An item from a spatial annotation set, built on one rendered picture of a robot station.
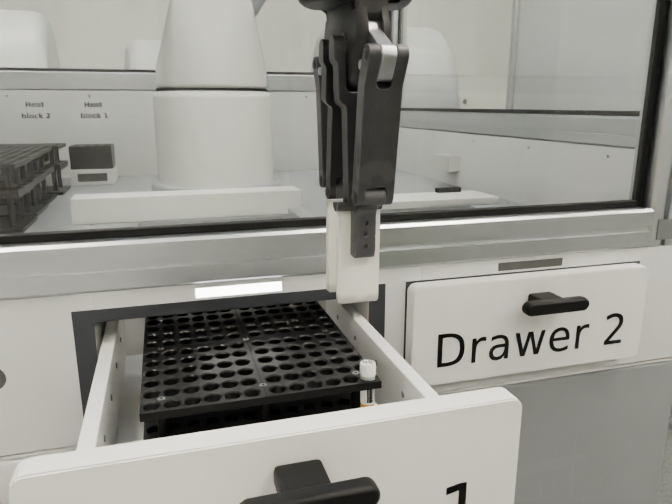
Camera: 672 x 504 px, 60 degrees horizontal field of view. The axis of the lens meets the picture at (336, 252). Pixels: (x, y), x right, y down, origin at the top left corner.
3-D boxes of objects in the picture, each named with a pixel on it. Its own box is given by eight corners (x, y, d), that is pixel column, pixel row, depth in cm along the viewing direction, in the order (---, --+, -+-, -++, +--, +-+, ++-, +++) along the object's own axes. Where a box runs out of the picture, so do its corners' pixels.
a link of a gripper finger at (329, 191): (324, 39, 38) (318, 38, 40) (319, 202, 42) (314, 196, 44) (380, 40, 39) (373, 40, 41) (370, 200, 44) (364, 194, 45)
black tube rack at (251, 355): (379, 454, 46) (381, 380, 44) (146, 495, 41) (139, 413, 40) (311, 346, 67) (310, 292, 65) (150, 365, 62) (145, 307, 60)
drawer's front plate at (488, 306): (638, 356, 68) (650, 265, 66) (410, 389, 60) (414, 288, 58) (627, 350, 70) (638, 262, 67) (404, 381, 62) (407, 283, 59)
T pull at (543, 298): (590, 310, 60) (591, 298, 60) (527, 317, 58) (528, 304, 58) (567, 299, 64) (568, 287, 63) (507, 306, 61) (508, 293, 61)
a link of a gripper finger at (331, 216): (328, 200, 42) (325, 198, 42) (328, 293, 44) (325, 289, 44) (368, 198, 43) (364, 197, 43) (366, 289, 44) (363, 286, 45)
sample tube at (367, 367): (376, 419, 46) (377, 364, 44) (361, 421, 45) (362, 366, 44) (372, 411, 47) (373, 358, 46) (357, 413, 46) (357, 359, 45)
